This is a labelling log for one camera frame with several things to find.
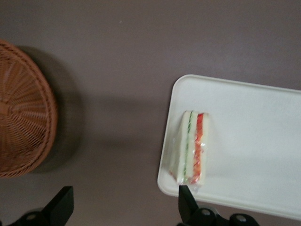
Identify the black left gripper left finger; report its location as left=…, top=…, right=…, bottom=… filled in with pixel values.
left=16, top=186, right=74, bottom=226

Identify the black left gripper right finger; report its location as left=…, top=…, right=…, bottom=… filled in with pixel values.
left=177, top=185, right=223, bottom=226

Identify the triangular sandwich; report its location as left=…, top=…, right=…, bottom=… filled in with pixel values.
left=168, top=110, right=210, bottom=192

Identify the cream rectangular plastic tray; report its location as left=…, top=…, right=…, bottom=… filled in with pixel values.
left=157, top=74, right=301, bottom=222

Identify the round brown wicker basket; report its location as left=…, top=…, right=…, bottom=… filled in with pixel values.
left=0, top=39, right=59, bottom=179

